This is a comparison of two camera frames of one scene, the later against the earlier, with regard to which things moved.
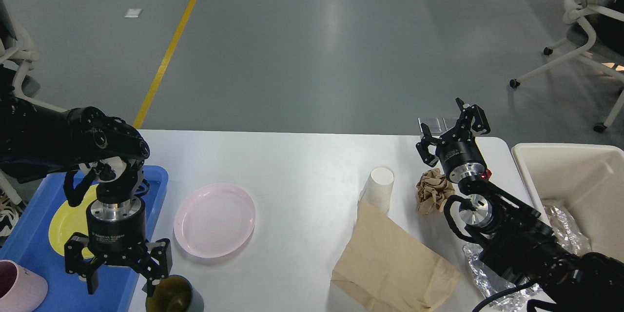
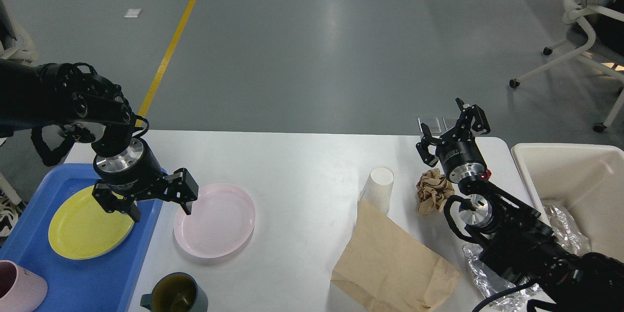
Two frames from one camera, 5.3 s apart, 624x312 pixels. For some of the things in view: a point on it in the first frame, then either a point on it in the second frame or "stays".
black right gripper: [458, 151] stays
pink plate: [214, 221] stays
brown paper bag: [387, 268] stays
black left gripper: [115, 229] to [132, 173]
